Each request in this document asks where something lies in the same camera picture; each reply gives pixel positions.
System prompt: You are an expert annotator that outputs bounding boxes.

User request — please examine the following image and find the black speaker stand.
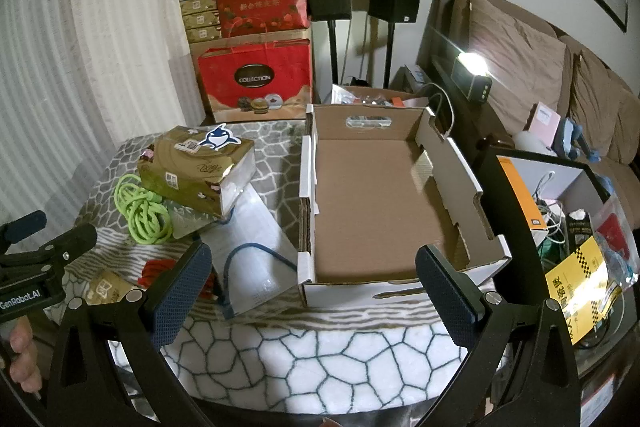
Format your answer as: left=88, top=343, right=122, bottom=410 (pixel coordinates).
left=327, top=21, right=341, bottom=90
left=382, top=23, right=396, bottom=88

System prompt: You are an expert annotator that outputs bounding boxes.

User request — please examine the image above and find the clear plastic bag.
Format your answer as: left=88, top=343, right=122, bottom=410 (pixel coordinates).
left=332, top=84, right=381, bottom=105

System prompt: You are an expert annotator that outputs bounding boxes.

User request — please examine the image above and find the black box lamp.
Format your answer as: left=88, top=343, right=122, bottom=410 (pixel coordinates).
left=450, top=52, right=493, bottom=102

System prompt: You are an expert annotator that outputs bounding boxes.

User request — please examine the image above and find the white and blue packet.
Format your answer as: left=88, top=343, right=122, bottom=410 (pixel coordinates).
left=185, top=189, right=301, bottom=315

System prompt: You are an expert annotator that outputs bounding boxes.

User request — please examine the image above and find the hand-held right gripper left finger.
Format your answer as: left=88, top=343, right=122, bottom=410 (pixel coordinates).
left=47, top=242, right=213, bottom=427

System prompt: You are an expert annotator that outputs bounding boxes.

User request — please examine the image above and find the gold tissue pack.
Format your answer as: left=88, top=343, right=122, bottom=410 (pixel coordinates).
left=137, top=124, right=256, bottom=223

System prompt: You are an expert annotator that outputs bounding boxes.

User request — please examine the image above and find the small gold tissue packet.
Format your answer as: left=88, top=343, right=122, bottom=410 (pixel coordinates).
left=87, top=271, right=136, bottom=305

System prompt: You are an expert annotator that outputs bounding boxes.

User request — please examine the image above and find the white curtain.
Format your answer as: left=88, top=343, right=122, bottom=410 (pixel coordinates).
left=0, top=0, right=211, bottom=228

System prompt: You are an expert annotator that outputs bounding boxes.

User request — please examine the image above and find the small pink box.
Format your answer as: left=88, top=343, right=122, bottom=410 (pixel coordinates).
left=522, top=102, right=561, bottom=138

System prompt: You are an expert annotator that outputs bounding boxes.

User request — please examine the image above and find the blue toy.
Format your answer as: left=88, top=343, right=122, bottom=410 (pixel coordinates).
left=557, top=117, right=606, bottom=162

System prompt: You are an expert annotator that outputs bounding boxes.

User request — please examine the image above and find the red Collection gift box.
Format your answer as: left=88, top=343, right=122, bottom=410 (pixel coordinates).
left=197, top=42, right=313, bottom=122

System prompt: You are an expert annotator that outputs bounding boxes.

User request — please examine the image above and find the grey device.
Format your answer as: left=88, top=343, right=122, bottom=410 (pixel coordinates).
left=400, top=64, right=426, bottom=88

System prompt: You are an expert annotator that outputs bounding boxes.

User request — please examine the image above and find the large brown cushion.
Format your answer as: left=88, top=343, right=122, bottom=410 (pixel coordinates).
left=462, top=0, right=571, bottom=108

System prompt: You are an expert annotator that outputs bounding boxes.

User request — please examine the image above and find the person's left hand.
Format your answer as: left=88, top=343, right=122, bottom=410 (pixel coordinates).
left=10, top=322, right=38, bottom=392

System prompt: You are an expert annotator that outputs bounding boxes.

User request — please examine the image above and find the yellow and black packet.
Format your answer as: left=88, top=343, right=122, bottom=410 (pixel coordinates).
left=545, top=237, right=626, bottom=345

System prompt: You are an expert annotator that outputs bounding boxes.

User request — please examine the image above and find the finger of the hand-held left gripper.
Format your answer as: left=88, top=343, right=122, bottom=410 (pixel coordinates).
left=0, top=210, right=47, bottom=253
left=0, top=223, right=98, bottom=280

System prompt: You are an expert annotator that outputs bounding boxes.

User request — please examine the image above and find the white charging cable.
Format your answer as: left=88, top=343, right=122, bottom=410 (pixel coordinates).
left=430, top=82, right=456, bottom=138

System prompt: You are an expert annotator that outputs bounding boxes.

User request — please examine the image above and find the brown sofa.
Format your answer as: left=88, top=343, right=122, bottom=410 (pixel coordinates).
left=415, top=0, right=640, bottom=228

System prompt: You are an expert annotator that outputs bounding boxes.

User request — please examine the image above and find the grey and white patterned blanket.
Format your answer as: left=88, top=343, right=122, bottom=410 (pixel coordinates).
left=75, top=119, right=506, bottom=418

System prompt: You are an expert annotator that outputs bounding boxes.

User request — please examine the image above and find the green rope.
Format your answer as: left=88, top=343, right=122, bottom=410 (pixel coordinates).
left=115, top=174, right=173, bottom=248

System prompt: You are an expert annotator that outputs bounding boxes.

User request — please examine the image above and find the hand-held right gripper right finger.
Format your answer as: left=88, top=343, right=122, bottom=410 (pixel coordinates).
left=416, top=244, right=581, bottom=427

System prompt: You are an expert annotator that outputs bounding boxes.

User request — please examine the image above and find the red cable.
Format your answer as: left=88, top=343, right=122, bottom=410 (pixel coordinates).
left=137, top=259, right=218, bottom=293

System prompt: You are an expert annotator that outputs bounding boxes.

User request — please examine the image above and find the clear bamboo print phone case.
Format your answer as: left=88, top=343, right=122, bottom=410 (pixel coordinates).
left=167, top=204, right=223, bottom=240

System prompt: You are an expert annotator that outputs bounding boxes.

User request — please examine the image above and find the red packet in plastic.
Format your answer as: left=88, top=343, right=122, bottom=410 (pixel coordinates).
left=592, top=197, right=640, bottom=283

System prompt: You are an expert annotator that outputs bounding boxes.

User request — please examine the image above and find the red patterned gift box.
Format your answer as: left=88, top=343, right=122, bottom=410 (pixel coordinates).
left=214, top=0, right=307, bottom=38

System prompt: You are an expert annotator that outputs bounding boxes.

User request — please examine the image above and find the white cardboard box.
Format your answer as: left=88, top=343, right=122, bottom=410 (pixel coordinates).
left=297, top=103, right=513, bottom=308

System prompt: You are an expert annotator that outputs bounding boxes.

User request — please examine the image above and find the orca sticker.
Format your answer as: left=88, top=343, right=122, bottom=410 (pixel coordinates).
left=199, top=124, right=243, bottom=150

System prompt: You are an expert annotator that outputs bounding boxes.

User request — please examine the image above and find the blue cable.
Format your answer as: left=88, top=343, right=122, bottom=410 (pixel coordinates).
left=220, top=244, right=301, bottom=320

